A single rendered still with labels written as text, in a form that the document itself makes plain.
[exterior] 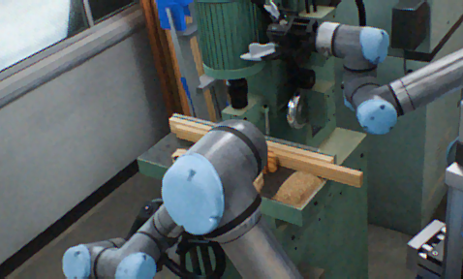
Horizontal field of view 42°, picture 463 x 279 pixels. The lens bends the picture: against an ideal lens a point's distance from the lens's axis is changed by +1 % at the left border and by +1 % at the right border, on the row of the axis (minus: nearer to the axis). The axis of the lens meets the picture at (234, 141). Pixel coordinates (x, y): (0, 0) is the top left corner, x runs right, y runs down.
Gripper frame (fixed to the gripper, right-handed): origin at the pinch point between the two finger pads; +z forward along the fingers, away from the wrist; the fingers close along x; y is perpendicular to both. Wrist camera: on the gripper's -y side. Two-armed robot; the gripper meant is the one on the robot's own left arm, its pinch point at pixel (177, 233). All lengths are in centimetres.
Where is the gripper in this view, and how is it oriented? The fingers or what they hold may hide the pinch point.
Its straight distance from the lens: 158.9
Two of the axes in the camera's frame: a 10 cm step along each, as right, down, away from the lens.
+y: -1.8, 9.8, 1.2
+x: 8.2, 2.2, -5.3
